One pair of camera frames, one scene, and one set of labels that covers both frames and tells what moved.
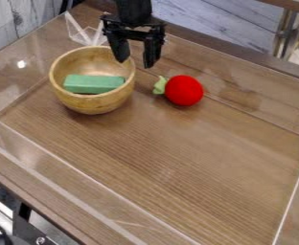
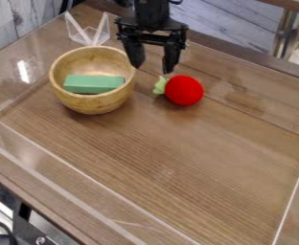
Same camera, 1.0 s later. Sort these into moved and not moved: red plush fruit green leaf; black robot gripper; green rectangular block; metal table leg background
Moved: black robot gripper
Not moved: red plush fruit green leaf; metal table leg background; green rectangular block
